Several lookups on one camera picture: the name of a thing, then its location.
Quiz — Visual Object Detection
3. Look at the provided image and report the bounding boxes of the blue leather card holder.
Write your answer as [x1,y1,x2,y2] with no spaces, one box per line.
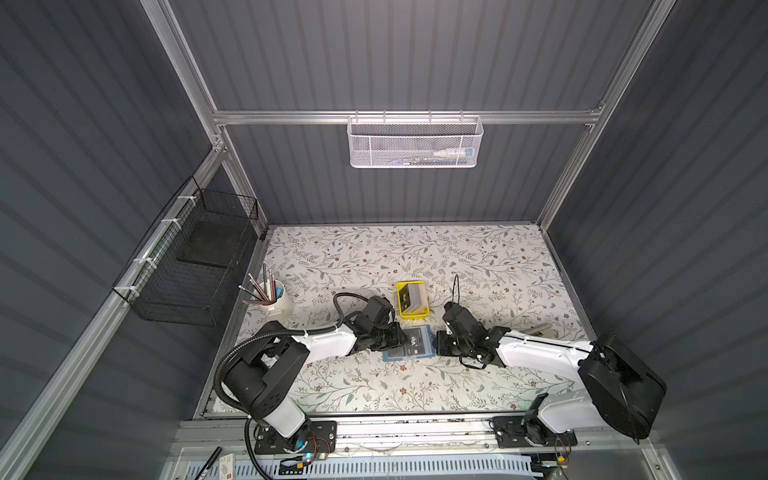
[382,325,436,362]

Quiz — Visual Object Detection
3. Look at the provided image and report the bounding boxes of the yellow plastic card tray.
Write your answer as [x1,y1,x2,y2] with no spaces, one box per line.
[396,281,430,321]

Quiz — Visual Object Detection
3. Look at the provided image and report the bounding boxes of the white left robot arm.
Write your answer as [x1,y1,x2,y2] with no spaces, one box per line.
[213,292,408,450]

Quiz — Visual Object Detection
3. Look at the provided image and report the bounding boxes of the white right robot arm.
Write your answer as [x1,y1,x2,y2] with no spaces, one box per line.
[434,301,667,446]

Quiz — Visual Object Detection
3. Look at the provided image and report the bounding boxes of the white pen cup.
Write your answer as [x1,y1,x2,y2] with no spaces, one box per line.
[260,280,294,321]

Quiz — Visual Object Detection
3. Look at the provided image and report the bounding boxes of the pens in cup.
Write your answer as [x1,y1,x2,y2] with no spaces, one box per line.
[237,265,285,306]

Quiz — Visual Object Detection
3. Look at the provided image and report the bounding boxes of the white tube in basket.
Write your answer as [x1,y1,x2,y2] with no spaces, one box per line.
[410,147,476,164]

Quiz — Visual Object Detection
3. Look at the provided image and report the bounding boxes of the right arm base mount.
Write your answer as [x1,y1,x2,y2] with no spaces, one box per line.
[489,415,578,450]

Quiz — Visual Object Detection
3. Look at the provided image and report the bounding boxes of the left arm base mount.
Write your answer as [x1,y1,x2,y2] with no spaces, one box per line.
[253,420,338,455]

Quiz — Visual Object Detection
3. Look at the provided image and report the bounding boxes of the black corrugated cable hose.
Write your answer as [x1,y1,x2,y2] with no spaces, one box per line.
[213,291,373,415]

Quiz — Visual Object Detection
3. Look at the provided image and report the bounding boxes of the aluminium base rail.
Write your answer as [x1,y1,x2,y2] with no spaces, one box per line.
[173,410,655,457]

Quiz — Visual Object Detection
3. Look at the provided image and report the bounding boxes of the white wire mesh basket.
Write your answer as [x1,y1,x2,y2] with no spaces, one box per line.
[346,113,484,169]

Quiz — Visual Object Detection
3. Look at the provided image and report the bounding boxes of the black wire mesh basket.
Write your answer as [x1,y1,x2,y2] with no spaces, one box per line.
[113,181,260,327]

